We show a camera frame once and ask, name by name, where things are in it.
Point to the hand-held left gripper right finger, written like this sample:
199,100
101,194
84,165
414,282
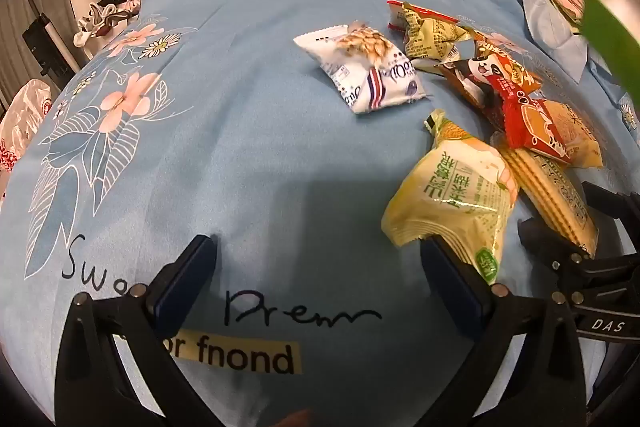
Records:
452,282

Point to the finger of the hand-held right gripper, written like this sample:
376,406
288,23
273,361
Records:
547,244
612,207

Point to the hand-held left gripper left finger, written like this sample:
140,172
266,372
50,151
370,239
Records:
192,272

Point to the wafer biscuit packet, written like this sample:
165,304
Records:
545,192

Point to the yellow corn snack packet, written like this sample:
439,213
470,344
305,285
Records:
450,202

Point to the yellow orange snack packet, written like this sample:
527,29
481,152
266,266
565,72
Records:
575,132

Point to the red cartoon snack packet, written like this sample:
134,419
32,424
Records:
535,127

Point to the green cardboard box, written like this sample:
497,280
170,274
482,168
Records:
607,32

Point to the orange panda snack packet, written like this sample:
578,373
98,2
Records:
487,74

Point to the white peanut snack packet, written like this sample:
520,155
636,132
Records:
365,67

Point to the olive green snack packet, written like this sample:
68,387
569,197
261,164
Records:
432,37

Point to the red white snack packet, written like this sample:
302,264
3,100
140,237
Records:
397,14

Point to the blue floral bed sheet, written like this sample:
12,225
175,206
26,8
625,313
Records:
260,147

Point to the folded blue cloth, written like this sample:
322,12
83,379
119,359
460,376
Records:
547,27

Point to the translucent plastic bag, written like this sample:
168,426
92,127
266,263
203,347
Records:
22,127

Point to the crumpled white cloth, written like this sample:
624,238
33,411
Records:
102,17

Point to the black device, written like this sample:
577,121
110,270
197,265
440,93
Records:
45,44

